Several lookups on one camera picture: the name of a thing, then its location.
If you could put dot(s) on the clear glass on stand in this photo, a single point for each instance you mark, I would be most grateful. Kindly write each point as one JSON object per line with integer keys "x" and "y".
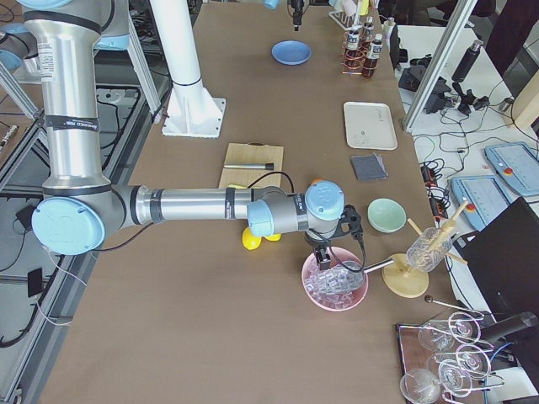
{"x": 427, "y": 252}

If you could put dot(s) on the tea bottle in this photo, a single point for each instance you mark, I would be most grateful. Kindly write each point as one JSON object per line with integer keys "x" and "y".
{"x": 367, "y": 34}
{"x": 372, "y": 56}
{"x": 354, "y": 34}

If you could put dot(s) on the teach pendant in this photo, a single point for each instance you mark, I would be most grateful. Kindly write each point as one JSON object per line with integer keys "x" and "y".
{"x": 486, "y": 198}
{"x": 517, "y": 165}

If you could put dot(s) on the teach pendant far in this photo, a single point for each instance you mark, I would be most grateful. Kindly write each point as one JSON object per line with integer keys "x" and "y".
{"x": 517, "y": 165}

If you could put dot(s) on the aluminium frame post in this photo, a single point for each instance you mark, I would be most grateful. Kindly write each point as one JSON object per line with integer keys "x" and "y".
{"x": 444, "y": 48}

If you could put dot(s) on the bamboo cutting board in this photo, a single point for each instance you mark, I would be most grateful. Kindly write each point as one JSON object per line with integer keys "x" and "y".
{"x": 251, "y": 153}

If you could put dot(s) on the pink bowl with ice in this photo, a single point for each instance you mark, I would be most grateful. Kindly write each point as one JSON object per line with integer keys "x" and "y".
{"x": 336, "y": 288}

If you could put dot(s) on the tea bottle front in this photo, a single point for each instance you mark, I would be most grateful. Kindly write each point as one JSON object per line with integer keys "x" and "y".
{"x": 372, "y": 56}

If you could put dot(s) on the copper wire bottle rack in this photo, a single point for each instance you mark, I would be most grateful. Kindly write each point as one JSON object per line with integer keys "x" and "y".
{"x": 353, "y": 59}

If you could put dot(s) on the whole lemon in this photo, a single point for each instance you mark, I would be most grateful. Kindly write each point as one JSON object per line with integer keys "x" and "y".
{"x": 249, "y": 240}
{"x": 273, "y": 238}

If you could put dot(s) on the tea bottle back left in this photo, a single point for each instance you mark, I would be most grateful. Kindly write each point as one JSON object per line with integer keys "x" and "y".
{"x": 367, "y": 34}

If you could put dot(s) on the grey folded cloth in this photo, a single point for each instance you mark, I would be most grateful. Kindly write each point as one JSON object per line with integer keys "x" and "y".
{"x": 368, "y": 168}

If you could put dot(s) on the steel muddler black tip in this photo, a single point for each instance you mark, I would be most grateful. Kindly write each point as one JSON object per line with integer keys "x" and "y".
{"x": 268, "y": 166}

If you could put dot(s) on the teach pendant near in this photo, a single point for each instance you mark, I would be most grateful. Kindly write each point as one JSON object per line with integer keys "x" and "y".
{"x": 486, "y": 198}

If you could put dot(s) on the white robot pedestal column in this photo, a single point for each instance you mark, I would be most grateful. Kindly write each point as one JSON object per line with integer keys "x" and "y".
{"x": 192, "y": 111}

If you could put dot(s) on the metal ice scoop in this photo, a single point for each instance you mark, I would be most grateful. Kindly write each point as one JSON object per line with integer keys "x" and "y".
{"x": 358, "y": 269}

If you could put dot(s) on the light green bowl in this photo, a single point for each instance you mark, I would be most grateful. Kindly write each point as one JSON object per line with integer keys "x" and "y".
{"x": 386, "y": 215}

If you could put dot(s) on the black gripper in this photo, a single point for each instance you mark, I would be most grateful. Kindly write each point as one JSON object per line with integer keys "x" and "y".
{"x": 317, "y": 242}
{"x": 296, "y": 13}

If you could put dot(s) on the wine glass rack tray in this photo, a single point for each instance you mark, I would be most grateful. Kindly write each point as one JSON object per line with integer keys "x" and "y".
{"x": 446, "y": 360}

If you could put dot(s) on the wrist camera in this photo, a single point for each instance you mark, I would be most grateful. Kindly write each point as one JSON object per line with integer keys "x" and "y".
{"x": 350, "y": 223}

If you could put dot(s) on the cream rabbit tray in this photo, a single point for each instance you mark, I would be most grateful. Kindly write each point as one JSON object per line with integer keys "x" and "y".
{"x": 369, "y": 126}

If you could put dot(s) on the whole lemon upper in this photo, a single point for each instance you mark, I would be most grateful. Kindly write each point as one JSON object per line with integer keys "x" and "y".
{"x": 249, "y": 240}

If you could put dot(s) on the tea bottle back right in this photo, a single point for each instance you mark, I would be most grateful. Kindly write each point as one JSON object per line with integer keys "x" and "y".
{"x": 354, "y": 34}

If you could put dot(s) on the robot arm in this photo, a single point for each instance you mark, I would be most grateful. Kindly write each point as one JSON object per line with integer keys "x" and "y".
{"x": 81, "y": 207}

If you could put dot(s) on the blue round plate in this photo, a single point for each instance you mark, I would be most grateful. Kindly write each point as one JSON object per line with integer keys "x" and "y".
{"x": 291, "y": 52}

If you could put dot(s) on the whole lemon lower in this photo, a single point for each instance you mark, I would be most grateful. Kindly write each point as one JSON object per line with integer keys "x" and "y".
{"x": 273, "y": 238}

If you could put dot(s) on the wooden cup stand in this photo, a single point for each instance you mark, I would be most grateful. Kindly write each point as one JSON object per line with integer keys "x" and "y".
{"x": 409, "y": 282}

